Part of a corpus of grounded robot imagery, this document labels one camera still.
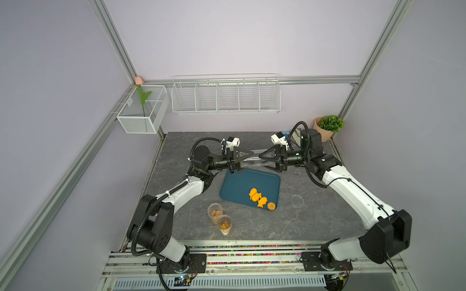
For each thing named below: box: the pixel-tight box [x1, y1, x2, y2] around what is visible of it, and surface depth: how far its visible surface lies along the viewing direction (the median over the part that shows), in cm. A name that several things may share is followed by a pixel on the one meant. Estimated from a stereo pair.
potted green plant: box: [313, 115, 345, 143], surface depth 110 cm
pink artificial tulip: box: [134, 75, 152, 118], surface depth 92 cm
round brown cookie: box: [266, 202, 277, 211], surface depth 90 cm
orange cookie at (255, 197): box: [251, 192, 263, 202], surface depth 93 cm
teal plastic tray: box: [219, 169, 281, 210], surface depth 96 cm
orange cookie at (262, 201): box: [257, 196, 268, 208], surface depth 92 cm
